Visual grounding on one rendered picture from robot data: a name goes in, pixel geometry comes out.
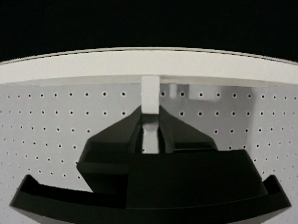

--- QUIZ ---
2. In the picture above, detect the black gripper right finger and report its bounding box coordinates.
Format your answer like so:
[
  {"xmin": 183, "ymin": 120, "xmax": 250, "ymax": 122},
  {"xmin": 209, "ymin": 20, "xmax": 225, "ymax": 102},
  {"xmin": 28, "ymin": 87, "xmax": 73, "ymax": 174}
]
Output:
[{"xmin": 156, "ymin": 104, "xmax": 219, "ymax": 153}]

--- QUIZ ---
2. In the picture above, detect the grey flat base plate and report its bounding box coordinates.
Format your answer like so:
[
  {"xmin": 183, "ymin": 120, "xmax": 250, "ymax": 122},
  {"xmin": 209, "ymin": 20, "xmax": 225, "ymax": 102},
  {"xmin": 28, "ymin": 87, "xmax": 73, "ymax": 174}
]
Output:
[{"xmin": 0, "ymin": 83, "xmax": 298, "ymax": 224}]

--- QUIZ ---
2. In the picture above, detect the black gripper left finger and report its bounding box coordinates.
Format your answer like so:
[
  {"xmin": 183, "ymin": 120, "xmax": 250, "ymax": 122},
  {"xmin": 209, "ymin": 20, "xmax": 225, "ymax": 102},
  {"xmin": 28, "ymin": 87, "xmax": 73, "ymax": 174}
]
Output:
[{"xmin": 82, "ymin": 104, "xmax": 144, "ymax": 153}]

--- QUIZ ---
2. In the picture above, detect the white imager box with drawer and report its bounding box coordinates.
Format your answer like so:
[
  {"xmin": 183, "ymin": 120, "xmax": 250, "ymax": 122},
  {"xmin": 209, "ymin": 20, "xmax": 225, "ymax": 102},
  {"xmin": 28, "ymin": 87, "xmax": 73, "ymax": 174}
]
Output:
[{"xmin": 0, "ymin": 0, "xmax": 298, "ymax": 132}]

